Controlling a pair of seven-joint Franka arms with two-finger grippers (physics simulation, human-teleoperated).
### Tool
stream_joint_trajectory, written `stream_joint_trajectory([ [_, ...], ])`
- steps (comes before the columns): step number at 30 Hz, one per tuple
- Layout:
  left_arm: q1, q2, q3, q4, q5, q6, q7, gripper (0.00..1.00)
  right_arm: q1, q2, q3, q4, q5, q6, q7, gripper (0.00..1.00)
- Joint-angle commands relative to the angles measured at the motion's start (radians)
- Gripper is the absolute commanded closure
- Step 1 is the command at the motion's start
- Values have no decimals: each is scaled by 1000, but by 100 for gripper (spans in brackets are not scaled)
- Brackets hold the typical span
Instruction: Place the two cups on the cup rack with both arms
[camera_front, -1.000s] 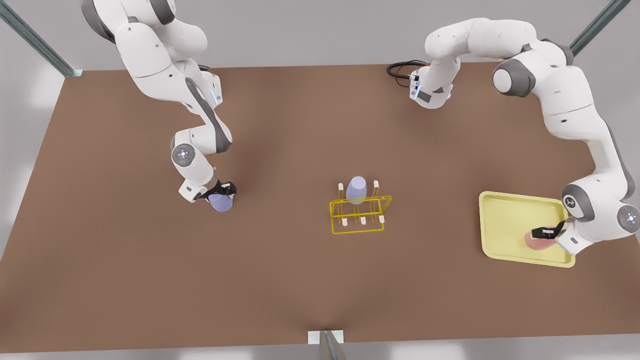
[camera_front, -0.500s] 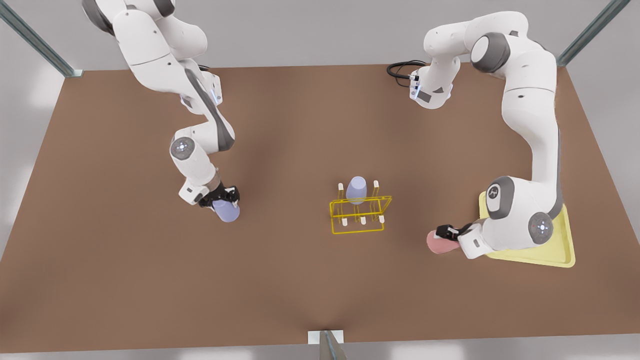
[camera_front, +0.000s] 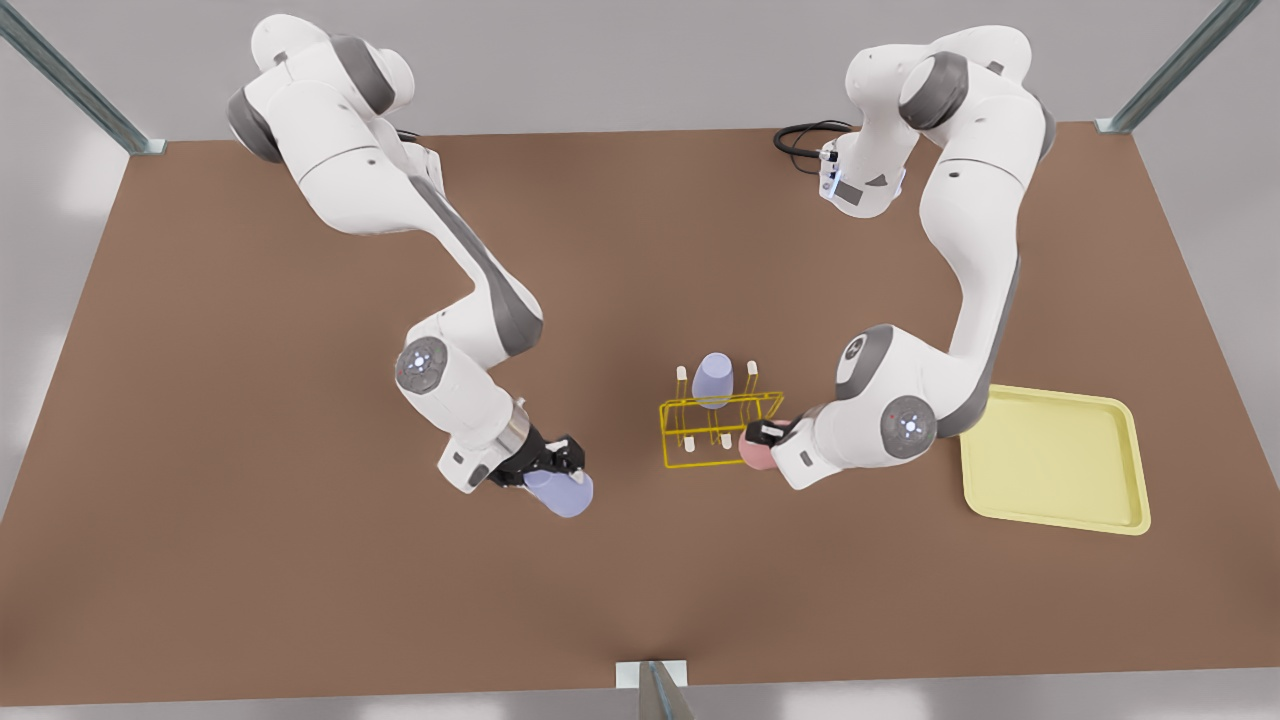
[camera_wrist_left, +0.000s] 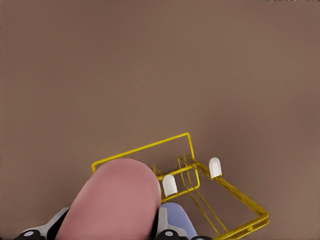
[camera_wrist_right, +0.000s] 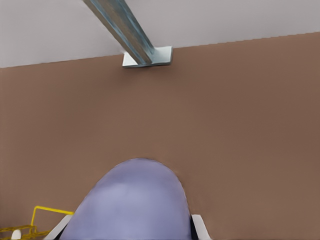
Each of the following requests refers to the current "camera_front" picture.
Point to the pale yellow tray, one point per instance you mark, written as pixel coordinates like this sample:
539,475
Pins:
1052,460

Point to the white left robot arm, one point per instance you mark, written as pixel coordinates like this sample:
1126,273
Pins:
960,200

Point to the lavender cup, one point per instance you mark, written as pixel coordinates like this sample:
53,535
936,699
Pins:
713,380
560,492

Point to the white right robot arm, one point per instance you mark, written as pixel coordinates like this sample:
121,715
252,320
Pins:
370,190

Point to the pink cup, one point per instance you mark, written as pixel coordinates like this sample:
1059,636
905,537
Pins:
756,455

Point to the silver frame post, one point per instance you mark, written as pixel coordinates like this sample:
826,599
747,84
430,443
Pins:
655,690
1175,65
70,80

